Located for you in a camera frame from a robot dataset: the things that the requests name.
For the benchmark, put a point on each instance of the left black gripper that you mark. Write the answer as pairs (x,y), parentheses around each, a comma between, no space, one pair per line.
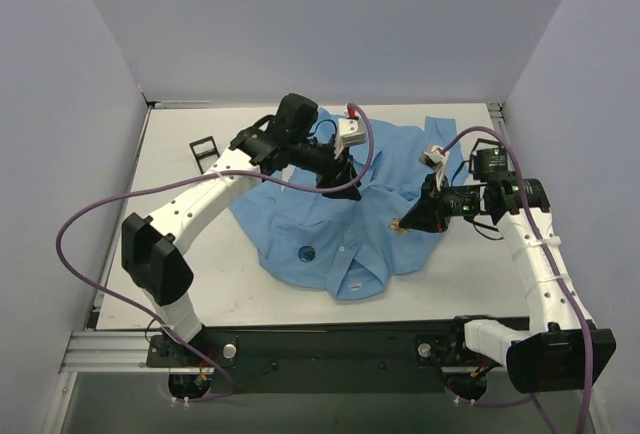
(335,168)

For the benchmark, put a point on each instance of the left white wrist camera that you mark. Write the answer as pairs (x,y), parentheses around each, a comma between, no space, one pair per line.
(350,132)

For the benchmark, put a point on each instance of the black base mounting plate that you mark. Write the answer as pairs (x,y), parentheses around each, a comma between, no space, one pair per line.
(327,377)

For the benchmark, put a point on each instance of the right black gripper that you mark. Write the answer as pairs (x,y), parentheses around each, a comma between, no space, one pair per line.
(437,205)

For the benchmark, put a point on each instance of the red maple leaf brooch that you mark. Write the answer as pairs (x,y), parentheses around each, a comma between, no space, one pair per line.
(396,227)

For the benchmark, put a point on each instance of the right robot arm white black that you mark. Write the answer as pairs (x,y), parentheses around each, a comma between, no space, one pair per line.
(561,349)

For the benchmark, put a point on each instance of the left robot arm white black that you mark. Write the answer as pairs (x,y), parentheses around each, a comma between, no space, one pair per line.
(153,247)

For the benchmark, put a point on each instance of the aluminium front rail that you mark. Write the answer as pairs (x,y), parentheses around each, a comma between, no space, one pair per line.
(134,351)

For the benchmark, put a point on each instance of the black rectangular frame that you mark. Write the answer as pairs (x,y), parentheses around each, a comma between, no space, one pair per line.
(205,152)
(481,144)

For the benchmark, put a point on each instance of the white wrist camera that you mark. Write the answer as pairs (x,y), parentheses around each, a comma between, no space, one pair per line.
(350,132)
(436,158)

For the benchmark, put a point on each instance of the right black rectangular frame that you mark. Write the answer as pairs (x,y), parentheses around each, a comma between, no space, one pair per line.
(481,144)

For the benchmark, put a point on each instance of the left black rectangular frame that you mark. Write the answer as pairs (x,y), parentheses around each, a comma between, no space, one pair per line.
(205,152)

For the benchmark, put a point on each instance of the blue button-up shirt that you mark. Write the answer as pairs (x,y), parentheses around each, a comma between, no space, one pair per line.
(356,251)

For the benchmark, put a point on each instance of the round blue badge pin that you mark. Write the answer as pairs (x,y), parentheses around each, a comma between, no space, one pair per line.
(306,253)

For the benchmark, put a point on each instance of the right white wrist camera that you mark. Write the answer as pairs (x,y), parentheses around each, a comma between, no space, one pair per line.
(436,158)

